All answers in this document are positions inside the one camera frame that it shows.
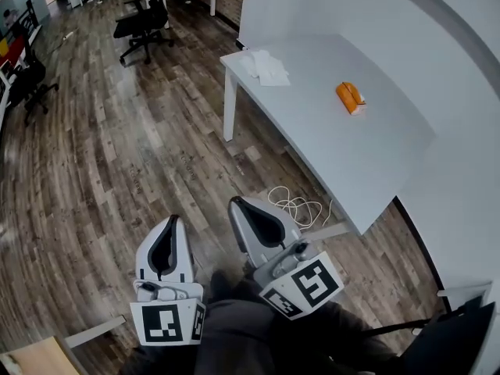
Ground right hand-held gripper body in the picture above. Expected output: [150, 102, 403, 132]
[252, 238, 345, 321]

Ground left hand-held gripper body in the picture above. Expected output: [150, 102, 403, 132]
[129, 278, 207, 347]

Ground orange packet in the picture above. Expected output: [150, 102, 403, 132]
[335, 80, 368, 116]

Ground stack of white tissues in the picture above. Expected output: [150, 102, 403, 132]
[238, 48, 292, 88]

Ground person's right forearm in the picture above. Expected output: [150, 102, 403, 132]
[273, 301, 395, 375]

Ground person's dark shoe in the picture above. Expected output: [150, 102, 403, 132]
[209, 270, 255, 304]

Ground person's grey clothing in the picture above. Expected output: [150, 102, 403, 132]
[196, 298, 283, 375]

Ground wooden top table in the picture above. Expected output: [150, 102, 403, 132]
[0, 315, 127, 375]

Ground black office chair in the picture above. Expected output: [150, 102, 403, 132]
[7, 48, 60, 127]
[112, 0, 176, 66]

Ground colourful picture board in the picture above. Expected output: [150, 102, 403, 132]
[0, 8, 28, 68]

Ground white cable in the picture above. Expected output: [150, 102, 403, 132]
[267, 185, 334, 230]

